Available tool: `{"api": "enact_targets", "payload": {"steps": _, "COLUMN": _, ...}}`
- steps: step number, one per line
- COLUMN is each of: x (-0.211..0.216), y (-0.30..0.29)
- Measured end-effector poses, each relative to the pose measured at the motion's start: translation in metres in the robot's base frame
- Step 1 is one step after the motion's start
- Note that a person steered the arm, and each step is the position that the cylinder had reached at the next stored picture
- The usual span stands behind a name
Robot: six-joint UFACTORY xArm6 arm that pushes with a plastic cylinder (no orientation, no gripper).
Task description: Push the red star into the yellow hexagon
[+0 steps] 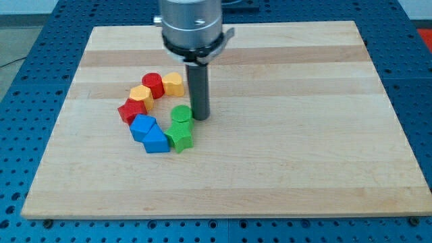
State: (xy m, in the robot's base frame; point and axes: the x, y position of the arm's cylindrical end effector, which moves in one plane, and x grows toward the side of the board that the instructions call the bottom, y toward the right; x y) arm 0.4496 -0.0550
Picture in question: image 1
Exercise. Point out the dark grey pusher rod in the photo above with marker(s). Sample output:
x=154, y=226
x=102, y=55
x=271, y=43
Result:
x=198, y=86

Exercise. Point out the black clamp ring mount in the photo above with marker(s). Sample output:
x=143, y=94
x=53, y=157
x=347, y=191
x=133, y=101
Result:
x=199, y=56

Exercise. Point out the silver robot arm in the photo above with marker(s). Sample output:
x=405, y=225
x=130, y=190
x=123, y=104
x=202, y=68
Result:
x=192, y=31

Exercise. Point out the yellow hexagon block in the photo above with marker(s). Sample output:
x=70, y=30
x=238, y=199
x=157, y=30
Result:
x=144, y=94

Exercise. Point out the green star block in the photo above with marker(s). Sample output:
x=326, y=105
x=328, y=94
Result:
x=179, y=135

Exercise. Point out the red star block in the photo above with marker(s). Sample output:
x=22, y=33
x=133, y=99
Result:
x=130, y=109

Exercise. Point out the yellow heart block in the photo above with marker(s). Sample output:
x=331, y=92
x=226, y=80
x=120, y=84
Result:
x=173, y=84

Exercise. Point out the green cylinder block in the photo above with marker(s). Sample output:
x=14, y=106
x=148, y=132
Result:
x=181, y=114

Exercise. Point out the red cylinder block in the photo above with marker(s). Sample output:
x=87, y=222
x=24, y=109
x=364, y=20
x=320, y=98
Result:
x=154, y=82

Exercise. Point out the blue pentagon block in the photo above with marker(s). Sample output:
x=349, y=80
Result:
x=141, y=126

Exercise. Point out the blue triangle block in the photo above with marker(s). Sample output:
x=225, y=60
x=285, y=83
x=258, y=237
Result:
x=156, y=141

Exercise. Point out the light wooden board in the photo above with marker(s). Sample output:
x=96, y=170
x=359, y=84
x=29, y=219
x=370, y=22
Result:
x=300, y=126

